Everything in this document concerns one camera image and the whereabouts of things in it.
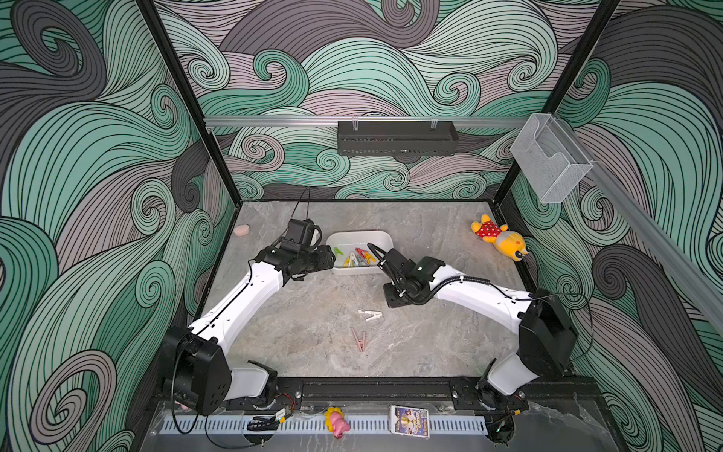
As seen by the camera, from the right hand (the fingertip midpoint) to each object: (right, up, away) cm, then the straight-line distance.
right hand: (390, 301), depth 83 cm
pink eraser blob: (-56, +21, +27) cm, 66 cm away
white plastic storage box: (-13, +17, +18) cm, 28 cm away
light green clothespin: (-18, +13, +21) cm, 30 cm away
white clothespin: (-4, -6, +5) cm, 9 cm away
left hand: (-18, +14, -1) cm, 23 cm away
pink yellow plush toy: (-16, -25, -16) cm, 33 cm away
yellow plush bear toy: (+45, +16, +15) cm, 50 cm away
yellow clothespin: (-14, +9, +15) cm, 23 cm away
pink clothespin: (-9, -12, -1) cm, 15 cm away
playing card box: (+3, -26, -14) cm, 30 cm away
